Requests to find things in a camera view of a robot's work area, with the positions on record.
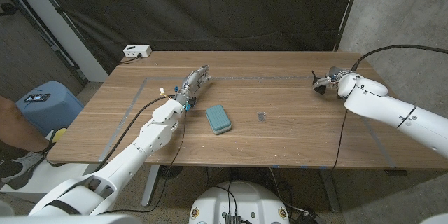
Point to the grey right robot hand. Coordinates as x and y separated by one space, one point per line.
336 75

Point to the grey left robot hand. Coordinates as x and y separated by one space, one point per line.
189 87

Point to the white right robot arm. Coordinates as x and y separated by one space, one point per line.
395 112

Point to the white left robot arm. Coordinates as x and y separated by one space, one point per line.
129 155

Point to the teal rectangular sponge block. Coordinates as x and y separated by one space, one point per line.
218 119

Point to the grey tape outline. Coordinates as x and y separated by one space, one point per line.
245 78

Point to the white power strip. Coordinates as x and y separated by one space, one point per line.
137 51

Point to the black backdrop stand pole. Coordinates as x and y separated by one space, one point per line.
348 10

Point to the black backdrop cloth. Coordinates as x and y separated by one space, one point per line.
210 10

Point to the black round floor fan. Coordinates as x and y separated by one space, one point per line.
171 171

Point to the grey table leg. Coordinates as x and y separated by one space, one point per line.
151 185
329 189

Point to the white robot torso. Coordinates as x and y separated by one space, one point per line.
241 199

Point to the yellow round object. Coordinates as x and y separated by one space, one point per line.
59 133

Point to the white pillar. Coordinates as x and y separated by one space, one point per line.
59 24

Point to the black slanted stand bar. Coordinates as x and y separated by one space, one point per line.
49 40

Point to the black phone with pattern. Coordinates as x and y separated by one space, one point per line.
37 97

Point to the white floor platform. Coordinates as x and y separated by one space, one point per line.
42 178

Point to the person's bare leg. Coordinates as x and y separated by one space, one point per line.
15 126

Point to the grey and black shoe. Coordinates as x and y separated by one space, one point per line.
17 168

